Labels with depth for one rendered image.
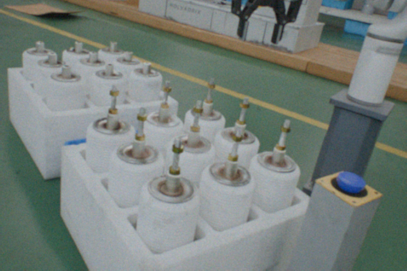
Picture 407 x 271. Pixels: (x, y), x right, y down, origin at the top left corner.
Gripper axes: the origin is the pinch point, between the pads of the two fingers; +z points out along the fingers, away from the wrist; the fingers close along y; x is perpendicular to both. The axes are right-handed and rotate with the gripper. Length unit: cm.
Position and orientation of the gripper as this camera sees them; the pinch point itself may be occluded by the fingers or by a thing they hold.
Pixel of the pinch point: (259, 35)
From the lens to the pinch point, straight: 75.7
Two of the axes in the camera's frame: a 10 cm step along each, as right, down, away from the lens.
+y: -9.6, -0.4, -2.9
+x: 2.5, 4.2, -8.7
